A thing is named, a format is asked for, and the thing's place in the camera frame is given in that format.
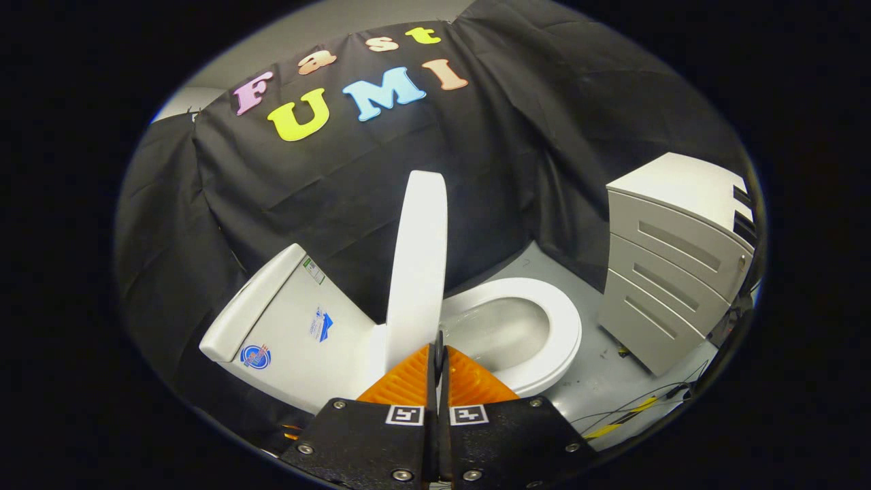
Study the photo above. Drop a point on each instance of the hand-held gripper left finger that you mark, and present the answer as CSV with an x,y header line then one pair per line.
x,y
367,442

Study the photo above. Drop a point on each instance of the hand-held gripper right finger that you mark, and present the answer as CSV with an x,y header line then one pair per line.
x,y
510,442

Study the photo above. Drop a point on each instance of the white toilet lid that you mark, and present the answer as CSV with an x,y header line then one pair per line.
x,y
418,272

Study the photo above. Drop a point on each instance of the white toilet seat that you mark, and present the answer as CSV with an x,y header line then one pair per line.
x,y
561,340

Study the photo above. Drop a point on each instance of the yellow black hazard tape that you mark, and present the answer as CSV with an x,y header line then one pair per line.
x,y
622,416

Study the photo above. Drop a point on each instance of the grey drawer cabinet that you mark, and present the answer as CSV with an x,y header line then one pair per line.
x,y
667,272

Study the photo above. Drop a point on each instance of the black backdrop cloth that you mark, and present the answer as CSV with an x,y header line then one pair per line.
x,y
517,163

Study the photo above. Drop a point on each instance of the large black plastic holder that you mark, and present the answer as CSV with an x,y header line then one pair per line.
x,y
746,228

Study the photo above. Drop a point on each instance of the small black plastic holder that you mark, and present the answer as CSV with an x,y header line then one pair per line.
x,y
743,196

